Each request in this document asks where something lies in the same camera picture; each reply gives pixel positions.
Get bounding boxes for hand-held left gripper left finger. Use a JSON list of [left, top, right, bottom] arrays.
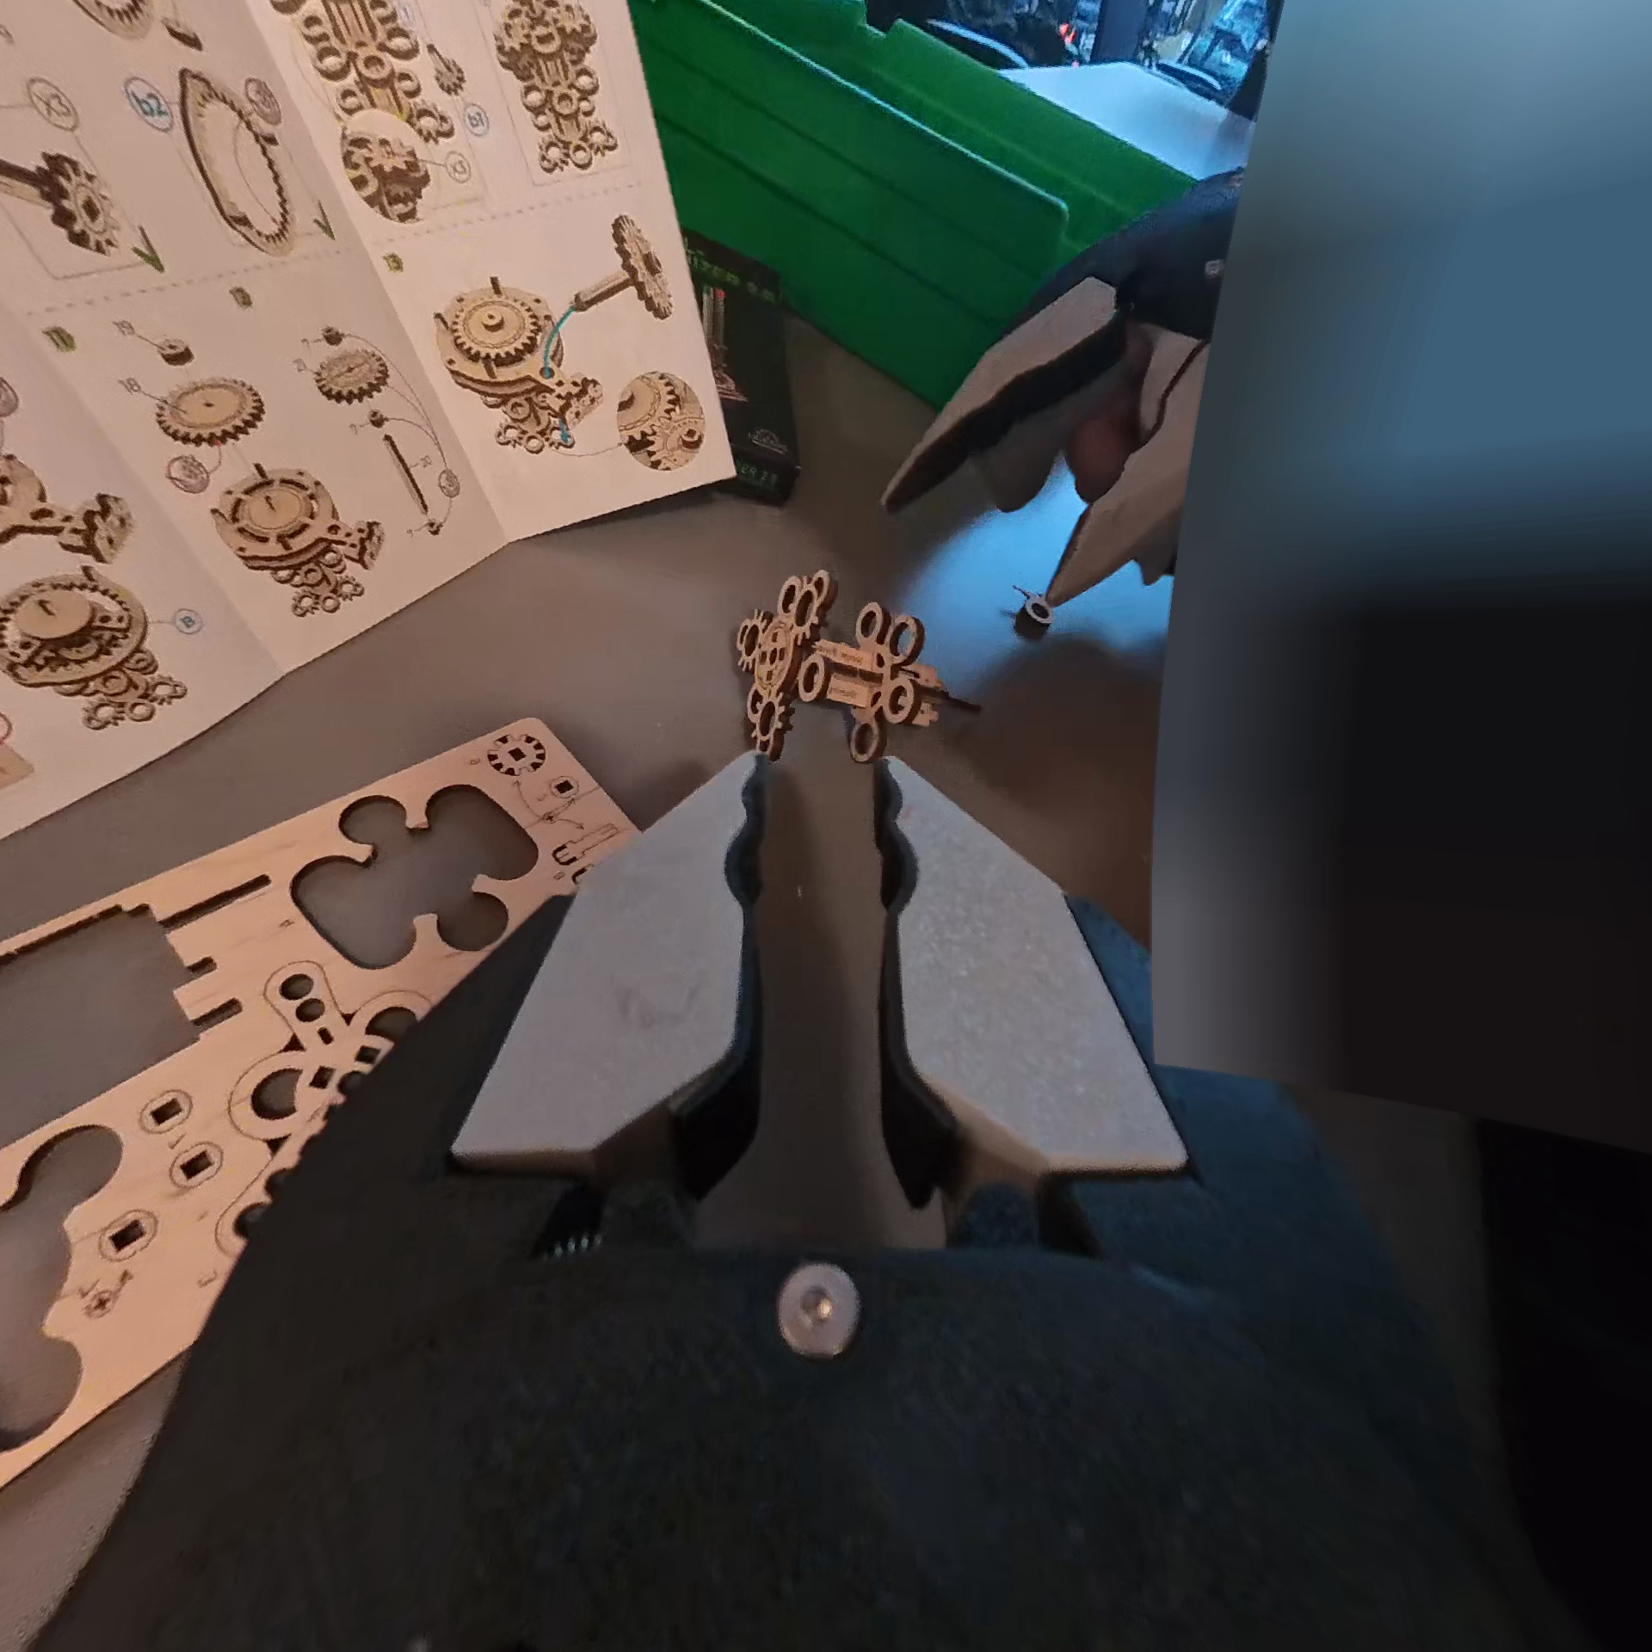
[[448, 751, 773, 1197]]

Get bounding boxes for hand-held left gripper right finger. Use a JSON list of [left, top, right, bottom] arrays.
[[873, 756, 1190, 1211]]

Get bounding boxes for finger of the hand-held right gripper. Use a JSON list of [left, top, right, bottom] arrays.
[[881, 275, 1127, 515], [1040, 332, 1211, 613]]

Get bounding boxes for wooden gear model assembly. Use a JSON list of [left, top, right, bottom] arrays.
[[734, 570, 985, 764]]

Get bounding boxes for black model kit box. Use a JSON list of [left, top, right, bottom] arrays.
[[680, 229, 804, 507]]

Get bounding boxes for laser-cut wooden parts sheet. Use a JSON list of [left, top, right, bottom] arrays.
[[0, 715, 643, 1488]]

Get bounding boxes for large green plastic bin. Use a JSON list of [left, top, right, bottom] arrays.
[[625, 0, 1198, 410]]

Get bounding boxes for folded paper instruction booklet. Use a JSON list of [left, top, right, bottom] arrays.
[[0, 0, 739, 843]]

